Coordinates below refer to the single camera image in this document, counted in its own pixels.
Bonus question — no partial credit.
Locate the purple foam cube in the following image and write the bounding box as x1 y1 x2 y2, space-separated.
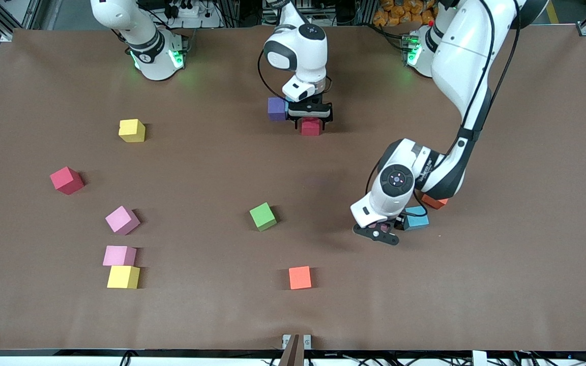
268 97 288 122

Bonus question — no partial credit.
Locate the blue foam cube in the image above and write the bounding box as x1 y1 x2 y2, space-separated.
400 206 430 231

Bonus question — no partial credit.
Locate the orange foam cube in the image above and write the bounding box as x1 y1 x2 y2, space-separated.
422 194 449 210
288 266 312 291

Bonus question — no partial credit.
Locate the green foam cube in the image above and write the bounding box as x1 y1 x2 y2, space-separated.
249 202 278 232

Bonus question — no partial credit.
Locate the orange plastic bag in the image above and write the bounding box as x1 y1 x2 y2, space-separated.
373 0 441 26

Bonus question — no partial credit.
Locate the white power strip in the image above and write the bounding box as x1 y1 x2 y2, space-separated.
173 0 207 18

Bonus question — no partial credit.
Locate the brown table cover sheet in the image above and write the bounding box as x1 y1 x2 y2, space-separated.
0 25 586 352

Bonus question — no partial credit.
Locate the yellow foam cube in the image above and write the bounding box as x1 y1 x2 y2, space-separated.
107 265 141 290
119 119 147 143

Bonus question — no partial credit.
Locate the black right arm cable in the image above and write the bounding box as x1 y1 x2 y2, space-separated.
257 46 289 107

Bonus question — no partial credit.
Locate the metal mount bracket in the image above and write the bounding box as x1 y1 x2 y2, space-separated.
282 334 312 350

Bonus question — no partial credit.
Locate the brown mount strut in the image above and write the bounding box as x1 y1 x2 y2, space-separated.
278 334 305 366

